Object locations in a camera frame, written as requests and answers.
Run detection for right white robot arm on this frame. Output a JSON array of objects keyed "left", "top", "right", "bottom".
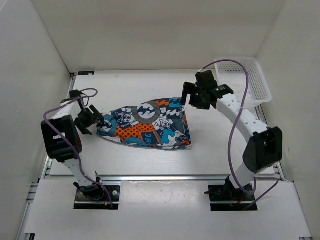
[{"left": 181, "top": 70, "right": 283, "bottom": 200}]

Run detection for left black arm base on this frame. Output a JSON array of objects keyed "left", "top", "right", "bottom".
[{"left": 73, "top": 185, "right": 121, "bottom": 210}]

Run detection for white plastic basket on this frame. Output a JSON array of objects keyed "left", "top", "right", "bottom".
[{"left": 214, "top": 56, "right": 272, "bottom": 109}]

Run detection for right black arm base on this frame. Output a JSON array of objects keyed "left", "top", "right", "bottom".
[{"left": 204, "top": 185, "right": 258, "bottom": 212}]

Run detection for left aluminium rail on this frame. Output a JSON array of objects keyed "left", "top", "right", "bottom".
[{"left": 14, "top": 72, "right": 77, "bottom": 240}]

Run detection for right aluminium rail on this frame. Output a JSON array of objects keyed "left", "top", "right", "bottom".
[{"left": 254, "top": 105, "right": 310, "bottom": 230}]

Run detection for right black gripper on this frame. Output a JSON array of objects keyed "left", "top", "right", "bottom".
[{"left": 180, "top": 82, "right": 211, "bottom": 110}]

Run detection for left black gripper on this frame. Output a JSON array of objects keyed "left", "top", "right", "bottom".
[{"left": 74, "top": 105, "right": 104, "bottom": 135}]

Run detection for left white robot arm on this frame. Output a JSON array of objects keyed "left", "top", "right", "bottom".
[{"left": 40, "top": 88, "right": 107, "bottom": 201}]

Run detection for dark label sticker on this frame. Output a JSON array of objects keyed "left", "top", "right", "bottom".
[{"left": 77, "top": 71, "right": 95, "bottom": 76}]

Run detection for colourful patterned shorts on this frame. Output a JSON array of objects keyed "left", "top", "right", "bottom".
[{"left": 96, "top": 97, "right": 192, "bottom": 151}]

